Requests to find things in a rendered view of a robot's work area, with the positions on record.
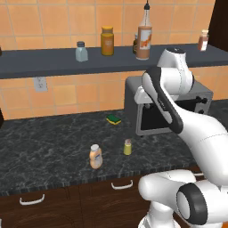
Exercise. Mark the dark object at counter edge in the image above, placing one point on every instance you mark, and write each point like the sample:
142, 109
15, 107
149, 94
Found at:
1, 118

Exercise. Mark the pale blue shaker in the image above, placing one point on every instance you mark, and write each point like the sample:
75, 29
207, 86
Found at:
81, 54

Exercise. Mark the dark wooden wall cabinet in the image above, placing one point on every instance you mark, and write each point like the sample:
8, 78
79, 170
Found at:
220, 23

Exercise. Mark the amber jar with lid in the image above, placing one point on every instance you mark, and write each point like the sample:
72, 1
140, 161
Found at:
107, 43

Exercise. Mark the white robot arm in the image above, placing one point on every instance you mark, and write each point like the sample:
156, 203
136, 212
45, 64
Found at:
205, 139

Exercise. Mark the tall brown sauce bottle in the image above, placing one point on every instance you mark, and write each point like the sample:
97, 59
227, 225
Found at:
144, 41

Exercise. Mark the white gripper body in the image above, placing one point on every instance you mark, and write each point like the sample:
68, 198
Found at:
141, 95

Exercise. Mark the white wall socket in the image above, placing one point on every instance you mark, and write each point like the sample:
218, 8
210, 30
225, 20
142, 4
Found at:
40, 84

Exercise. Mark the grey toaster oven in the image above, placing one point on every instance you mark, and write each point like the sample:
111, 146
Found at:
132, 101

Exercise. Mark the red-brown spice shaker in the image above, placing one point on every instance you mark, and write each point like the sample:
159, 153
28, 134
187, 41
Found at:
203, 41

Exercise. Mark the orange condiment bottle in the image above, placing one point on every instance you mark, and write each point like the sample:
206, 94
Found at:
96, 158

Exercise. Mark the green and yellow sponge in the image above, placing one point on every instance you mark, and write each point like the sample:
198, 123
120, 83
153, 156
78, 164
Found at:
113, 119

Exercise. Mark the yellow shaker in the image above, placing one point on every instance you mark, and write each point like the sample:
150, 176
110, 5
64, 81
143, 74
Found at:
127, 148

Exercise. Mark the dark grey wall shelf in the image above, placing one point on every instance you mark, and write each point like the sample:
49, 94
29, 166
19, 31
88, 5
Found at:
44, 62

